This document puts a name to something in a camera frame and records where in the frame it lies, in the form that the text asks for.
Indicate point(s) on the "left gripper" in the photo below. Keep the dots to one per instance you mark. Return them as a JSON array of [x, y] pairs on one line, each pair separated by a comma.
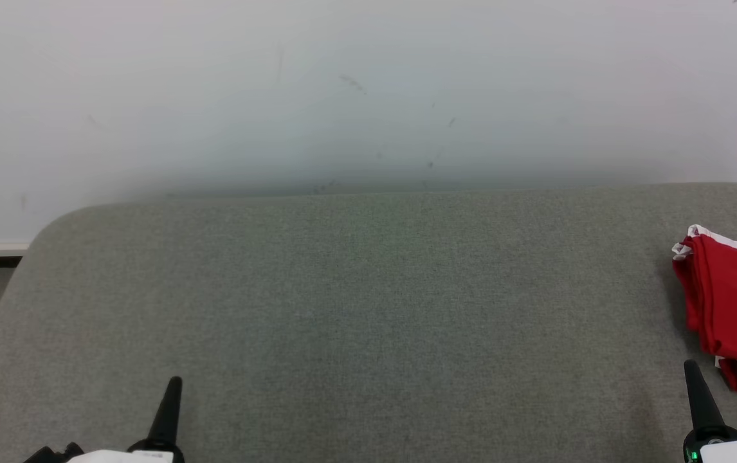
[[163, 446]]

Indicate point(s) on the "grey fabric table cover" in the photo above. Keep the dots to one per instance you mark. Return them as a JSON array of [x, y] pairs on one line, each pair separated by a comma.
[[368, 321]]

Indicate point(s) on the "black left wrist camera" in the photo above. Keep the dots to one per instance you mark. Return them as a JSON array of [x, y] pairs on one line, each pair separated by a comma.
[[53, 454]]

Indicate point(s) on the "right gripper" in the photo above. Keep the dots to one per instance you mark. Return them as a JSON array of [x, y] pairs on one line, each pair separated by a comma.
[[696, 440]]

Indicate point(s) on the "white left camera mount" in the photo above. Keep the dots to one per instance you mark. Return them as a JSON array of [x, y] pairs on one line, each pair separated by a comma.
[[118, 457]]

